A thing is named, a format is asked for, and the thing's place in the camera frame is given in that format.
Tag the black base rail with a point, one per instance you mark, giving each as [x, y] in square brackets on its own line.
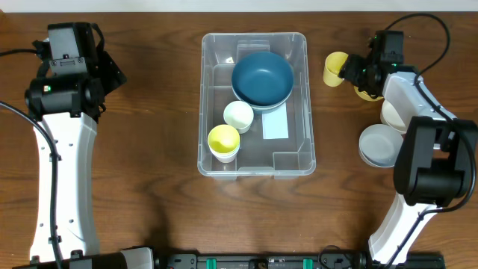
[333, 259]

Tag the dark blue bowl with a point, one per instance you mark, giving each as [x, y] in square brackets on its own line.
[263, 78]
[259, 109]

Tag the cream cup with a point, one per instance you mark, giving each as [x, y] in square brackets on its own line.
[239, 115]

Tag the yellow cup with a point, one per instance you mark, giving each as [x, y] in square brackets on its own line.
[223, 139]
[332, 67]

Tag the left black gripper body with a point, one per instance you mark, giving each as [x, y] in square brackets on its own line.
[110, 69]

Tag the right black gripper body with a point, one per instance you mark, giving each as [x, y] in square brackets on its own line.
[353, 69]

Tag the grey small bowl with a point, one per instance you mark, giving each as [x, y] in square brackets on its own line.
[379, 145]

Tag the yellow small bowl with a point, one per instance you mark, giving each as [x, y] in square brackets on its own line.
[363, 95]

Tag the white small bowl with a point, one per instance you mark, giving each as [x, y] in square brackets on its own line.
[390, 117]

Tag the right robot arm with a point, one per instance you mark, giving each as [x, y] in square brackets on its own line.
[435, 171]

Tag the clear plastic storage bin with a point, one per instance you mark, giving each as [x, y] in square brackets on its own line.
[280, 140]

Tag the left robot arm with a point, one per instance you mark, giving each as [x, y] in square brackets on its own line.
[65, 102]

